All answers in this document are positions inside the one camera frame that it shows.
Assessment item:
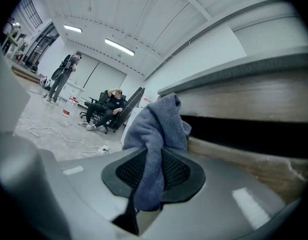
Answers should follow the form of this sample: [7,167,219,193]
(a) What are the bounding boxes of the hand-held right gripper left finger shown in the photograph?
[40,147,148,240]

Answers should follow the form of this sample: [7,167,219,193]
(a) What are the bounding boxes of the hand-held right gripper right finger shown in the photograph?
[140,146,303,240]

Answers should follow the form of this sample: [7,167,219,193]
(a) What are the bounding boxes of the dark brown wooden cabinet door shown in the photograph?
[187,136,308,205]

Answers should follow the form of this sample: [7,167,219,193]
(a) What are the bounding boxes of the blue cloth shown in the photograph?
[122,92,192,213]

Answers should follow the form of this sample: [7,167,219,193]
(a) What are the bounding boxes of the dark wooden vanity cabinet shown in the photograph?
[157,45,308,205]

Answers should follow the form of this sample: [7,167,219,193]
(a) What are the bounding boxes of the plastic bottle with red label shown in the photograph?
[62,96,78,126]

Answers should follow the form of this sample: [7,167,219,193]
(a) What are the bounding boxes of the black office chair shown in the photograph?
[79,89,130,135]

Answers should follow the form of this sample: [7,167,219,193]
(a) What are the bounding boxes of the dark leaning boards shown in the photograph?
[113,86,146,131]

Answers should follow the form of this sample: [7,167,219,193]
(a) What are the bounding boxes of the ceiling light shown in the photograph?
[63,24,83,34]
[104,37,136,58]

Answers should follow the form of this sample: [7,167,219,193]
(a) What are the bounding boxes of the white cable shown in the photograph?
[18,110,105,158]

